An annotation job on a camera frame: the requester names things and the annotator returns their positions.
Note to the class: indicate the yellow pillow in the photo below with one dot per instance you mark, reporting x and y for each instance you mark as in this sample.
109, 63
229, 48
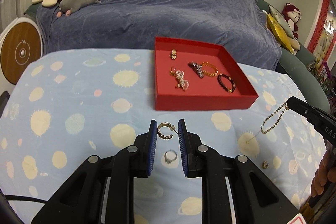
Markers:
279, 33

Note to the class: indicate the small gold earring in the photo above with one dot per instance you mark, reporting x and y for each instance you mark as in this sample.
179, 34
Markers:
265, 164

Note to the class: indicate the blue planet print tablecloth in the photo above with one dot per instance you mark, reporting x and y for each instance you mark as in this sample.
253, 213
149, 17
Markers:
72, 104

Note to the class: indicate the round wooden white device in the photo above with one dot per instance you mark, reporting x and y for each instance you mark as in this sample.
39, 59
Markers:
21, 44

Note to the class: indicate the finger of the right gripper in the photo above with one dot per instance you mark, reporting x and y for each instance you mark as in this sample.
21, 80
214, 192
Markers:
304, 109

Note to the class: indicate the red monkey plush toy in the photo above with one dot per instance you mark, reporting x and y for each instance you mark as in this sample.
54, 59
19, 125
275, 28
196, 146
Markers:
292, 15

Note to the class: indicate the blue sofa cover blanket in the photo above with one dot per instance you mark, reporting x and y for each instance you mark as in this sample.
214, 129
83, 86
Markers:
238, 25

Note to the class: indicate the grey green pillow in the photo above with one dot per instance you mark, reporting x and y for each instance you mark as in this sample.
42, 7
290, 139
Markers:
281, 20

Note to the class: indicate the silver wristwatch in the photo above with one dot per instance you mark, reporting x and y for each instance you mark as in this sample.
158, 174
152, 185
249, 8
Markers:
197, 68

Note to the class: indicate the grey plush toy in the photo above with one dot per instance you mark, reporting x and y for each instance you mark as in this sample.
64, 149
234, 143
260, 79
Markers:
68, 7

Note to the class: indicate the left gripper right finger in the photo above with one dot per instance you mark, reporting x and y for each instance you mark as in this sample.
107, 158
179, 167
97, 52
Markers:
189, 143

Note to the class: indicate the gold hoop earring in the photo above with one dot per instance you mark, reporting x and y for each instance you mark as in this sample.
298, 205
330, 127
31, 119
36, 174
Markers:
170, 126

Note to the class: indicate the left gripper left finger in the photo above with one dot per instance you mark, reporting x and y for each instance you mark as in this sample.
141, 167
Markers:
145, 155

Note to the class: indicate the red jewelry box tray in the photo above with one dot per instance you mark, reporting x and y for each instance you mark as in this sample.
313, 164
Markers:
191, 75

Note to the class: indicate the green sofa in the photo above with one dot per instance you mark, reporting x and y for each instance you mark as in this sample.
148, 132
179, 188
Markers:
295, 66

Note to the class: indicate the right hand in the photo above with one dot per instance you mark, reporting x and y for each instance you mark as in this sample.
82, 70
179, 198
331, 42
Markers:
323, 174

